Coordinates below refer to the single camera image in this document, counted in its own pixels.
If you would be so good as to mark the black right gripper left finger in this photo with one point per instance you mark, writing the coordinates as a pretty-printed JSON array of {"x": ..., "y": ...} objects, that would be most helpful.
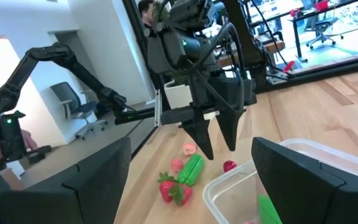
[{"x": 73, "y": 196}]

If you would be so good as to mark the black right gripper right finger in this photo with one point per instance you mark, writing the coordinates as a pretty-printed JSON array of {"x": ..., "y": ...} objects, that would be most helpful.
[{"x": 315, "y": 196}]

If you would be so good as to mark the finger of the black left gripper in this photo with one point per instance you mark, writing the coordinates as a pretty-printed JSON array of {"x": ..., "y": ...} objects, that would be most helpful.
[
  {"x": 230, "y": 127},
  {"x": 202, "y": 133}
]

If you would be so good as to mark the pink lumpy produce toy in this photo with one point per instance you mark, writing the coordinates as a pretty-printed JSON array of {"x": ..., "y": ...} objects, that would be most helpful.
[
  {"x": 249, "y": 222},
  {"x": 177, "y": 165},
  {"x": 189, "y": 149}
]

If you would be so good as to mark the small dark red produce toy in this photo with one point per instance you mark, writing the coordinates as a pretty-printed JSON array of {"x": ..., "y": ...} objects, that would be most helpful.
[{"x": 229, "y": 165}]

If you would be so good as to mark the green pea pod toy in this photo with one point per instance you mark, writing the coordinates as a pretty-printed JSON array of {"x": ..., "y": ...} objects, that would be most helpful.
[{"x": 191, "y": 170}]

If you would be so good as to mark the green ribbed cabbage toy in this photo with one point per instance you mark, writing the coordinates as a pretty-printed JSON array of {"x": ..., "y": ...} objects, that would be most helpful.
[{"x": 267, "y": 211}]

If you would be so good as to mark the clear plastic tupperware container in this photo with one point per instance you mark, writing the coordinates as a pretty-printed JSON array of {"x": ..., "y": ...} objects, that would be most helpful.
[{"x": 228, "y": 202}]

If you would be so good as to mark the white plant pot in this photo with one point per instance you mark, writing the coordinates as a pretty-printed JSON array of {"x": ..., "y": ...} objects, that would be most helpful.
[{"x": 177, "y": 95}]

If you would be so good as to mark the red strawberry toy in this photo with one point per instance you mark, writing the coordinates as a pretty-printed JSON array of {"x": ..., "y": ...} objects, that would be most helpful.
[
  {"x": 183, "y": 194},
  {"x": 166, "y": 189}
]

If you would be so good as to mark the red hand tool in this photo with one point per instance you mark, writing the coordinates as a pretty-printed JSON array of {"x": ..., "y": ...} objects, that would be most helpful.
[{"x": 288, "y": 66}]

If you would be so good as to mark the person's hand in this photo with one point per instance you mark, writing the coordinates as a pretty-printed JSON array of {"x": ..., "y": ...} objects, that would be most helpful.
[{"x": 30, "y": 140}]

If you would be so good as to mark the dark office chair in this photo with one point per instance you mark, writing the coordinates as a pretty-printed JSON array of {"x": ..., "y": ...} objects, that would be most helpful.
[{"x": 73, "y": 105}]

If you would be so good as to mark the black desk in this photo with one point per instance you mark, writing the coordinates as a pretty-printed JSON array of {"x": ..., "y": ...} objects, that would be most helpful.
[{"x": 296, "y": 34}]

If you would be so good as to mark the person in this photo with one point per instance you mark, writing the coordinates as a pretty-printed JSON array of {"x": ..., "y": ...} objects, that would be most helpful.
[{"x": 146, "y": 14}]

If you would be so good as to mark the grey office chair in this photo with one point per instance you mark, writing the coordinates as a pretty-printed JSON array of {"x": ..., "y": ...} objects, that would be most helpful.
[{"x": 322, "y": 25}]

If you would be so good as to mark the red bin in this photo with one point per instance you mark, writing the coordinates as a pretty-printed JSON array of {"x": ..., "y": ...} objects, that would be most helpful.
[{"x": 322, "y": 4}]

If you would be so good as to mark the white vertical post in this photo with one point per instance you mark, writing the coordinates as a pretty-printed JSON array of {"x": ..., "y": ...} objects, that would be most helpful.
[{"x": 157, "y": 105}]

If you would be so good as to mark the black table edge rail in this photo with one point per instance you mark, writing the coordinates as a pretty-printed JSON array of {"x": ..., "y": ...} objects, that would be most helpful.
[{"x": 322, "y": 73}]

